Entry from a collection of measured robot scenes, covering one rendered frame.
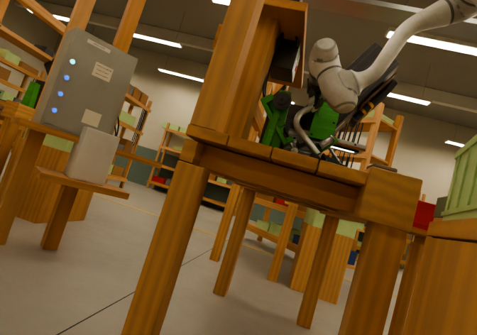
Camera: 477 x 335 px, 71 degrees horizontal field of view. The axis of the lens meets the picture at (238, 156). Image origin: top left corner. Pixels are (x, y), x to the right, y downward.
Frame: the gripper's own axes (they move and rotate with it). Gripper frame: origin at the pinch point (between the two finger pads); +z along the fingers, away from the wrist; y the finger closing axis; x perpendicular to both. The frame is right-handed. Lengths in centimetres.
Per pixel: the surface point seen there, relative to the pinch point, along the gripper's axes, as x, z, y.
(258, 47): 16.6, -24.5, 24.6
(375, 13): -197, 169, 160
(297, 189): 36, -39, -44
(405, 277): -8, 45, -88
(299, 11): -2.1, -36.6, 23.4
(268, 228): 14, 391, 27
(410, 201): 12, -48, -63
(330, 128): -2.2, 4.5, -13.4
